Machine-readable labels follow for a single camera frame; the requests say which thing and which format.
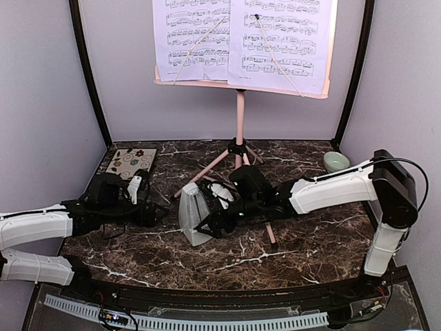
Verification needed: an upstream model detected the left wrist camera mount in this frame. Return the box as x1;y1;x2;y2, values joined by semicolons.
127;174;146;205

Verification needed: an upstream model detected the black front rail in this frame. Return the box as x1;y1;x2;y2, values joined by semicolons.
116;285;336;310

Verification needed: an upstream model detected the pink folding music stand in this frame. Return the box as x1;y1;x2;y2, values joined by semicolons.
153;0;339;250

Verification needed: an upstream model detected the pale green ceramic bowl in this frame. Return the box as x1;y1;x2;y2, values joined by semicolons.
323;152;350;173

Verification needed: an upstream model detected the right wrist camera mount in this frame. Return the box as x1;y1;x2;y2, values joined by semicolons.
202;179;235;210

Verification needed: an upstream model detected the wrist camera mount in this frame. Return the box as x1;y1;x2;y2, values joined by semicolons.
202;179;235;210
127;174;146;205

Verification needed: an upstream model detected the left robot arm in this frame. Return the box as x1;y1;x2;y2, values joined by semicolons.
1;170;167;301

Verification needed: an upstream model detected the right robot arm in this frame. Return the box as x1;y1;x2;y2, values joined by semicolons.
195;149;423;299

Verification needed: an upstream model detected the floral patterned tile coaster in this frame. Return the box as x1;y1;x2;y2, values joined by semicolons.
106;148;156;179

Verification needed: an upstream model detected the grey slotted cable duct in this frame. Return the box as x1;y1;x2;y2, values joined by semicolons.
43;294;329;330

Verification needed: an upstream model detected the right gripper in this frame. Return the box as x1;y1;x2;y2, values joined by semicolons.
196;196;263;239

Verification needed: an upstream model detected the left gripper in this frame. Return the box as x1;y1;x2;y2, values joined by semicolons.
99;199;170;228

